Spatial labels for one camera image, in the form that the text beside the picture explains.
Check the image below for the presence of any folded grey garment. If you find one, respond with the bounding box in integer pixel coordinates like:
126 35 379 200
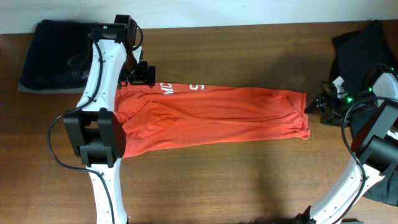
17 32 88 95

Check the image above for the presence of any folded navy blue garment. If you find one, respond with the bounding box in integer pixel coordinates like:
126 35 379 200
20 20 94 90

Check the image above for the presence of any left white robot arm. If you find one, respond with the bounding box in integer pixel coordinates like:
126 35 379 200
61 21 155 223

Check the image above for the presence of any black printed t-shirt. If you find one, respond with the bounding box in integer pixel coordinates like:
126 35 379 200
329 20 398 207

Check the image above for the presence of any red polo shirt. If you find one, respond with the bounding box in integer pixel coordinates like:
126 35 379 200
115 83 310 157

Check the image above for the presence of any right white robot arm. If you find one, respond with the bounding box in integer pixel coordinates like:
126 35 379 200
292 72 397 223

